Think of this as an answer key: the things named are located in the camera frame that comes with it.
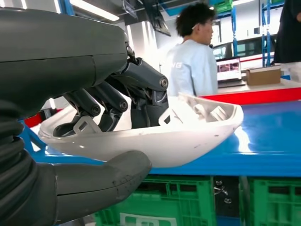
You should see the brown cardboard box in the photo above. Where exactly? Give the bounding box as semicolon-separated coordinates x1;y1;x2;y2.
246;67;282;86

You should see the red barrier belt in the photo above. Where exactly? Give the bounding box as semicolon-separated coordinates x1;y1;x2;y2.
23;87;301;129

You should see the black hanging monitor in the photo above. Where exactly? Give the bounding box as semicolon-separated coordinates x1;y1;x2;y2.
143;0;172;37

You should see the grey laptop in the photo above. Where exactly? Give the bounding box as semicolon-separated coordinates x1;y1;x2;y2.
217;57;247;89

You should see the green plastic crate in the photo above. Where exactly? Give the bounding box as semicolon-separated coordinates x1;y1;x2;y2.
93;175;217;226
238;177;301;226

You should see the white desk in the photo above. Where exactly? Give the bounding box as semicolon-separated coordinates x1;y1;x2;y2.
217;78;301;95

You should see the blue metal shelf rack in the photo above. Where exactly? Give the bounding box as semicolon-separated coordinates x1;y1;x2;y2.
18;99;301;226

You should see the person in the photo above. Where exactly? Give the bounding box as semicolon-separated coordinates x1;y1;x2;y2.
272;0;301;65
162;2;219;97

